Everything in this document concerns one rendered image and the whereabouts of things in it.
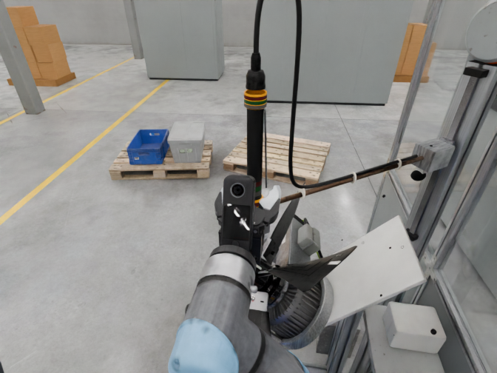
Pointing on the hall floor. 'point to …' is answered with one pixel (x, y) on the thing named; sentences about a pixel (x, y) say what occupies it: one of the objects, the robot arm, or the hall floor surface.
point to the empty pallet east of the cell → (308, 165)
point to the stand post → (342, 343)
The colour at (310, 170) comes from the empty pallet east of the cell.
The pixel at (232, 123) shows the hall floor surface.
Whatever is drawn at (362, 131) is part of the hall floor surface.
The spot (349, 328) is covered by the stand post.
